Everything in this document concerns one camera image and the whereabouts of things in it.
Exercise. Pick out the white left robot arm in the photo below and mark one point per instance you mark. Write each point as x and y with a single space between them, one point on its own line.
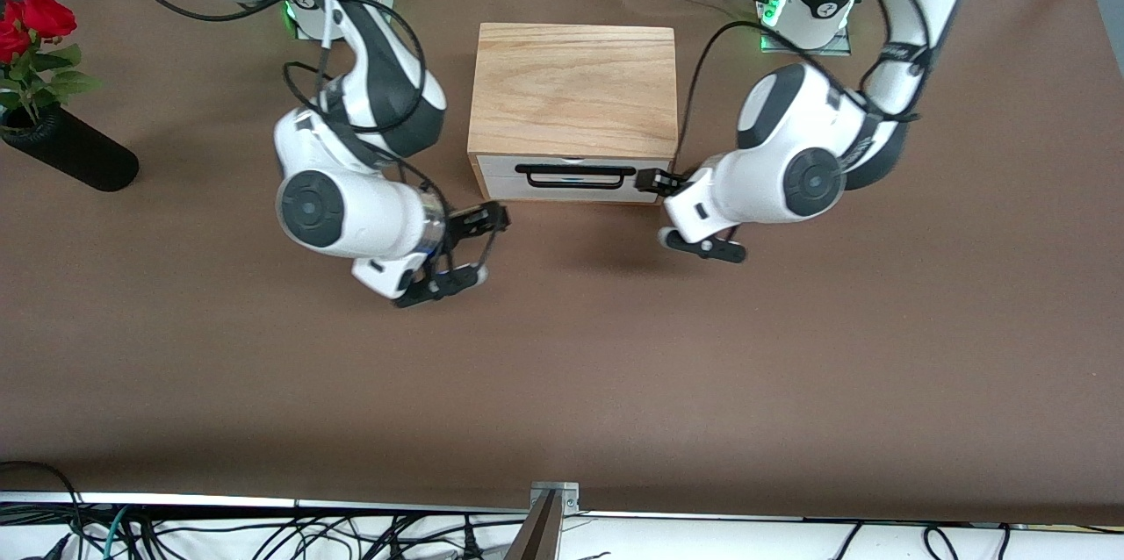
790 174

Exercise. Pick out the light wooden drawer cabinet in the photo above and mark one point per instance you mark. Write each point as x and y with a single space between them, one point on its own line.
571 86

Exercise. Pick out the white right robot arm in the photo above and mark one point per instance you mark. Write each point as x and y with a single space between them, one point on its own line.
360 218

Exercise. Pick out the white table edge rail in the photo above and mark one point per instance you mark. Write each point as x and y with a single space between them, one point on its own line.
219 503

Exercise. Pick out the white-fronted wooden drawer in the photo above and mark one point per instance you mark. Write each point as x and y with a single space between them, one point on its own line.
500 184

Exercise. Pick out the brown table cover sheet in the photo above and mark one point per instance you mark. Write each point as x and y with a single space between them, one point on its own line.
562 367

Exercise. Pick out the dark metal support beam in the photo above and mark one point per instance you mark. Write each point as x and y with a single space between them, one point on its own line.
537 534

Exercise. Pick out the grey metal mounting bracket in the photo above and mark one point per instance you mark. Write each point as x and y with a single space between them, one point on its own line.
569 494

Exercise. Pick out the red artificial roses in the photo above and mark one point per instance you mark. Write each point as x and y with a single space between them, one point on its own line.
44 16

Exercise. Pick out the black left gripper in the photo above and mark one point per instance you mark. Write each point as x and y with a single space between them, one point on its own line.
657 182

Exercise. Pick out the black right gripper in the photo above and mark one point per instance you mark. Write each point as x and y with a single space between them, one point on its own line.
467 222

